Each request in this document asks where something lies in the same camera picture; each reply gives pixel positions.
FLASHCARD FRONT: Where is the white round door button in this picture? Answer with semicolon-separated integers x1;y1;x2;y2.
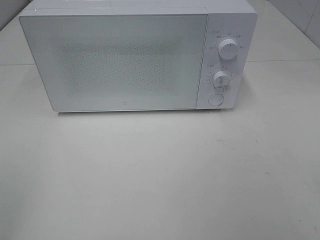
208;94;224;107

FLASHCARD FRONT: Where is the white timer knob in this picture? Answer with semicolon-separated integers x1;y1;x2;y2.
212;70;232;90

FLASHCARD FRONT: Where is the white microwave door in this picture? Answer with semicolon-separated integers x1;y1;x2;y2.
20;14;208;112

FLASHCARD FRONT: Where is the white microwave oven body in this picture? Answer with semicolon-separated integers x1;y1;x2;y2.
19;0;258;112

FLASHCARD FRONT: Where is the white upper power knob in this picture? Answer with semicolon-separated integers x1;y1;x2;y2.
217;37;239;60

